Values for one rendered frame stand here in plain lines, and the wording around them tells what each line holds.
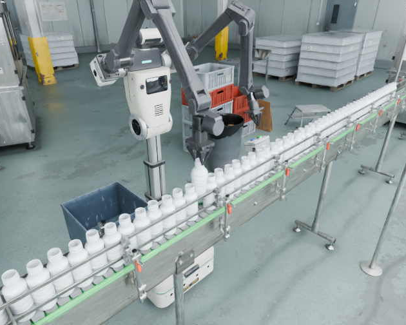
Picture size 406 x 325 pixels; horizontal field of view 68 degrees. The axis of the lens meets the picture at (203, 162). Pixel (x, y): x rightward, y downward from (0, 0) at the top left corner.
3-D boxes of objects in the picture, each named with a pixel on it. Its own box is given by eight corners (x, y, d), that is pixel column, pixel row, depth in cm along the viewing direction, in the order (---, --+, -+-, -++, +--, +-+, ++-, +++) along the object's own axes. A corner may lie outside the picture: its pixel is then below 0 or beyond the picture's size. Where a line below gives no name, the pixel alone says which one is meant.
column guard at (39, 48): (42, 85, 751) (30, 37, 700) (37, 82, 776) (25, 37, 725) (58, 82, 776) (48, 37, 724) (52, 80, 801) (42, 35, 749)
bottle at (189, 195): (200, 215, 130) (200, 184, 122) (193, 224, 126) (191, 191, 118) (189, 211, 133) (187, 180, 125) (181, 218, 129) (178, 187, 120)
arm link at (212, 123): (205, 93, 113) (187, 98, 108) (228, 100, 106) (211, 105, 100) (205, 124, 119) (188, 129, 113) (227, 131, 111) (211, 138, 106)
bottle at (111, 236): (104, 264, 107) (96, 227, 99) (117, 253, 111) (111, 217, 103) (115, 271, 103) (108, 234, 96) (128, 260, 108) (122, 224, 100)
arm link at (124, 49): (156, -25, 111) (133, -27, 105) (174, 3, 109) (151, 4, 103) (122, 57, 146) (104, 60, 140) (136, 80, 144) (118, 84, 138)
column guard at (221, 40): (221, 60, 1078) (222, 27, 1026) (212, 59, 1103) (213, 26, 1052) (228, 59, 1102) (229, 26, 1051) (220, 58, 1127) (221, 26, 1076)
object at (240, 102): (234, 113, 424) (234, 98, 414) (212, 107, 449) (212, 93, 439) (258, 104, 464) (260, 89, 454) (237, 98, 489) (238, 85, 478)
